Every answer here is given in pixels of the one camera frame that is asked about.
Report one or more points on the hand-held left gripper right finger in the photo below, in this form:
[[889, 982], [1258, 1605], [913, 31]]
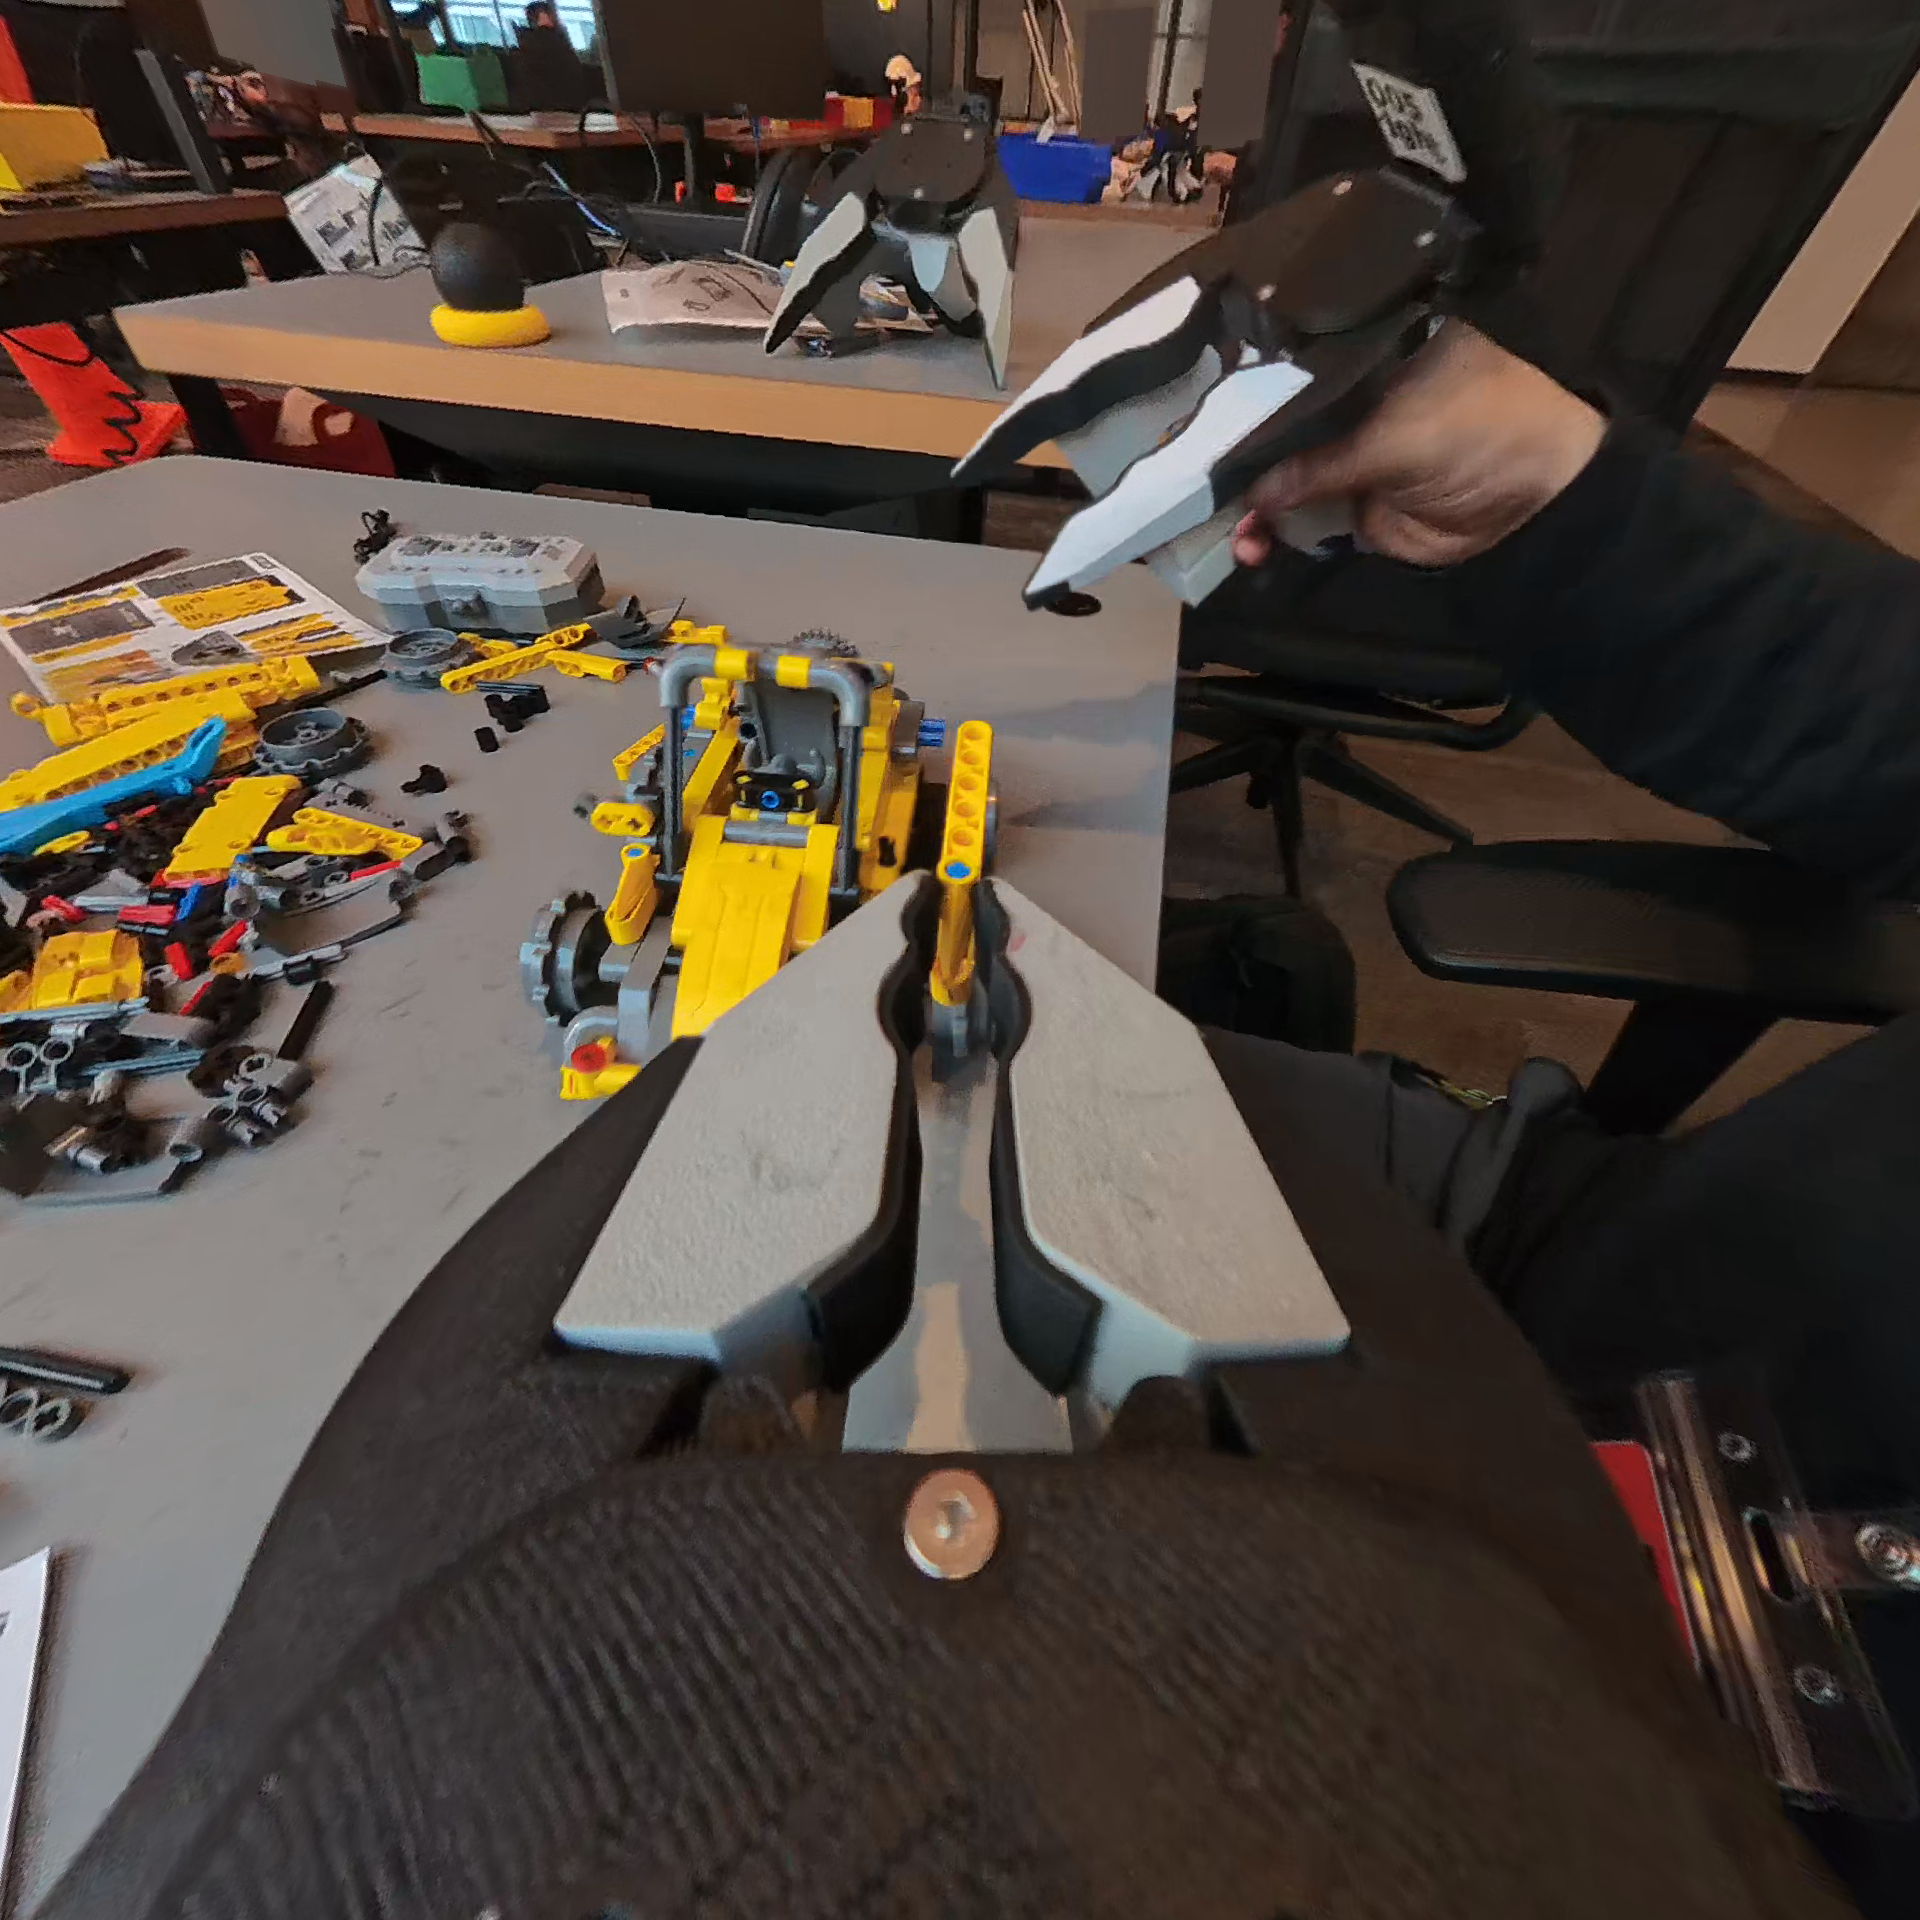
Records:
[[1171, 1184]]

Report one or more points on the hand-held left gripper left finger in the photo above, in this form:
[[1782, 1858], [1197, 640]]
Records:
[[734, 1184]]

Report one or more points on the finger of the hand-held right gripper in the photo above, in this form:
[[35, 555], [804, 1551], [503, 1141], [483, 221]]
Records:
[[1171, 480], [1125, 339]]

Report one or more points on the yellow brick toy car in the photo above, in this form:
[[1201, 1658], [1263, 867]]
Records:
[[750, 902]]

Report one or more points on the long yellow brick beam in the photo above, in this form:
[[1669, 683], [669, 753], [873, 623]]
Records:
[[962, 809]]

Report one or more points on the person's right forearm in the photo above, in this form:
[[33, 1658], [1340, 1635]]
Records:
[[1725, 630]]

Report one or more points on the grey desk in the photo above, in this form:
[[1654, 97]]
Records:
[[451, 1277]]

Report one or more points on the person's right hand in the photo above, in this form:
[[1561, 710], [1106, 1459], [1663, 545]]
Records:
[[1471, 450]]

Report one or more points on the blue storage bin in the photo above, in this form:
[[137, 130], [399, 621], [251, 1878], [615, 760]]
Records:
[[1059, 165]]

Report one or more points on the black backpack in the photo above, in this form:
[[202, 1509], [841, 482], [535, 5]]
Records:
[[1261, 975]]

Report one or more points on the idle black grey gripper device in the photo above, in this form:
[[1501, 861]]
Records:
[[932, 181]]

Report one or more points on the black office chair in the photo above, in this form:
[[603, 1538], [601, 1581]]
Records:
[[1694, 181]]

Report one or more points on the paper sheet with drawings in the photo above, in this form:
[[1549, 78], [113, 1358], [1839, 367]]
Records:
[[691, 297]]

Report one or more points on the yellow brick panel piece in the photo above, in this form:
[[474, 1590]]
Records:
[[693, 634]]

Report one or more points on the cluster of black connectors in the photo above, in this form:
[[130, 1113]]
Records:
[[515, 704]]

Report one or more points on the yellow tapered brick piece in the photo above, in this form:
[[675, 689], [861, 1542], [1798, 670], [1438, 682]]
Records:
[[589, 665]]

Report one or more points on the dark grey curved panel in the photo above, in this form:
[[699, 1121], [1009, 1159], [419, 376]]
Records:
[[629, 623]]

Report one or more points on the yellow angled brick beam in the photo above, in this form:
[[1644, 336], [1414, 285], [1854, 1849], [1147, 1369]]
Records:
[[511, 661]]

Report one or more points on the black toy wheel hub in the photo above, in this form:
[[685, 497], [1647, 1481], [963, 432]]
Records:
[[308, 743]]

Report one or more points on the grey toy wheel hub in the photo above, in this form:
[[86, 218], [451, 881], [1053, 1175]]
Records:
[[422, 655]]

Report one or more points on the pile of small brick parts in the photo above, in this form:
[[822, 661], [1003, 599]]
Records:
[[150, 975]]

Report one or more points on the grey brick battery box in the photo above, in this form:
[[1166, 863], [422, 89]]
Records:
[[482, 579]]

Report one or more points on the wood rimmed grey table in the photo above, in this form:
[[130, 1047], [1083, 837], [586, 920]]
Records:
[[451, 390]]

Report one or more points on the green storage bin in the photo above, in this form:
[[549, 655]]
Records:
[[474, 83]]

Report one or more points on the badge card holder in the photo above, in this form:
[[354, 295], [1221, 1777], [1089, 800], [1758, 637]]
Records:
[[1756, 1590]]

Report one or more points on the bundle of yellow beams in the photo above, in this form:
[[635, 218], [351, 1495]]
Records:
[[150, 720]]

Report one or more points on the black white printed leaflet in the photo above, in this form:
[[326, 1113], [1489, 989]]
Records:
[[354, 218]]

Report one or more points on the yellow grey sticker sheet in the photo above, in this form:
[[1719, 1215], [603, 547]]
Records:
[[150, 616]]

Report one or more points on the open instruction booklet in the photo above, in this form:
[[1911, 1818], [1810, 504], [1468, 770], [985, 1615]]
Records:
[[20, 1681]]

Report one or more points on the yellow storage bin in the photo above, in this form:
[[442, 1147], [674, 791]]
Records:
[[54, 147]]

